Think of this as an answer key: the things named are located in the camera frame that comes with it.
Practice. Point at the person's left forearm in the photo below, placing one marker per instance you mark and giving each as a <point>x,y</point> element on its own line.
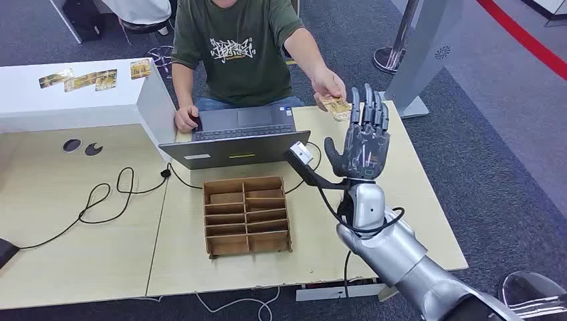
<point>305,51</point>

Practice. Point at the grey kiosk stand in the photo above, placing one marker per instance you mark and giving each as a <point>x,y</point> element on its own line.
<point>425,53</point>

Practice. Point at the yellow hotel ID card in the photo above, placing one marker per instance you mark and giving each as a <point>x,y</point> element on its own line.
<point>338,108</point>

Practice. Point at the person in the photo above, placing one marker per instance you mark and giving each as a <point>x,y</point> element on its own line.
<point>239,75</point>

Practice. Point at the black crescent grommet cover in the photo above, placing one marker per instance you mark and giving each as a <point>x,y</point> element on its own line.
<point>92,150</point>

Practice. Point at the black stool seat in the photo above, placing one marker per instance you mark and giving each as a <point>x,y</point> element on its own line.
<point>141,27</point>

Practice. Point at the pale wrist camera black mount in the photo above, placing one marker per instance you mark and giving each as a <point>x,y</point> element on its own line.
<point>301,152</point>

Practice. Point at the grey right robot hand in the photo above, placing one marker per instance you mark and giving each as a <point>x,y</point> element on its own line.
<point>365,150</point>

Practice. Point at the white counter block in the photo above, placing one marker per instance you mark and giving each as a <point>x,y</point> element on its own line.
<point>88,106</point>

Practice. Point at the chrome stanchion post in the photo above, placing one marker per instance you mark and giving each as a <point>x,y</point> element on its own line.
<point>390,60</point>

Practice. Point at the black mouse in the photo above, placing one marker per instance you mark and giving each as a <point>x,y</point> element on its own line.
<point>198,125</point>

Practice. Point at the chair star base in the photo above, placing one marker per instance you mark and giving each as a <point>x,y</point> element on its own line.
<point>161,56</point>

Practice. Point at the white display counter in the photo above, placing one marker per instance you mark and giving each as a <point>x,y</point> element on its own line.
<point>553,6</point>

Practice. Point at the red barrier belt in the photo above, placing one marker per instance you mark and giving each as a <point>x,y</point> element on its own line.
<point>522,37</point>

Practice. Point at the wooden compartment organizer box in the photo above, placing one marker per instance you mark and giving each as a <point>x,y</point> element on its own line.
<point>223,246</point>

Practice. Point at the person's right forearm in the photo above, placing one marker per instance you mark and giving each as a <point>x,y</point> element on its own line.
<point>182,86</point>

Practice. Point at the person's right hand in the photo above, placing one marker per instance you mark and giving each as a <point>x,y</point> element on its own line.
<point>186,118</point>

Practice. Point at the person's left hand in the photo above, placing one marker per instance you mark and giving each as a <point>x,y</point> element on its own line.
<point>328,84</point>

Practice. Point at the black device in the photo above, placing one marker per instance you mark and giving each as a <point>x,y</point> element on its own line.
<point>6,252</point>

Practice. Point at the grey laptop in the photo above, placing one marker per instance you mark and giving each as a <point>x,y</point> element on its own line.
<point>235,153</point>

